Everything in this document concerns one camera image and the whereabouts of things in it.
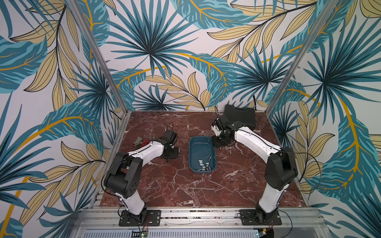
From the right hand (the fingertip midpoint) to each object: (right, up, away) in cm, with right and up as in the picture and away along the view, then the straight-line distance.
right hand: (215, 143), depth 90 cm
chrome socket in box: (-9, -12, +2) cm, 15 cm away
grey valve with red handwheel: (-49, 0, +8) cm, 49 cm away
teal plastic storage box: (-7, -8, +7) cm, 13 cm away
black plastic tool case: (+27, +18, +22) cm, 39 cm away
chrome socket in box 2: (-5, -13, +1) cm, 14 cm away
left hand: (-26, -9, +2) cm, 27 cm away
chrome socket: (+11, -7, +8) cm, 15 cm away
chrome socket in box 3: (-7, -15, 0) cm, 17 cm away
